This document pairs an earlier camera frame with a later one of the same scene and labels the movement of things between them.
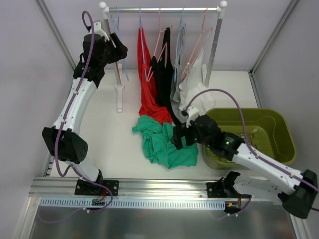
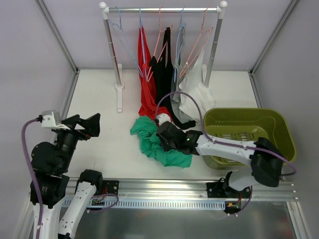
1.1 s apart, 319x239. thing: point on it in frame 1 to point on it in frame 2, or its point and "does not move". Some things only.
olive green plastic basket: [270, 132] does not move
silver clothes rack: [207, 70] does not move
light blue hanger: [117, 26] to [120, 34]
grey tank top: [176, 96] does not move
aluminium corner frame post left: [53, 26] does not move
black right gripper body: [187, 134] to [165, 135]
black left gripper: [115, 47] to [75, 128]
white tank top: [193, 92] does not move
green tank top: [158, 147] does not move
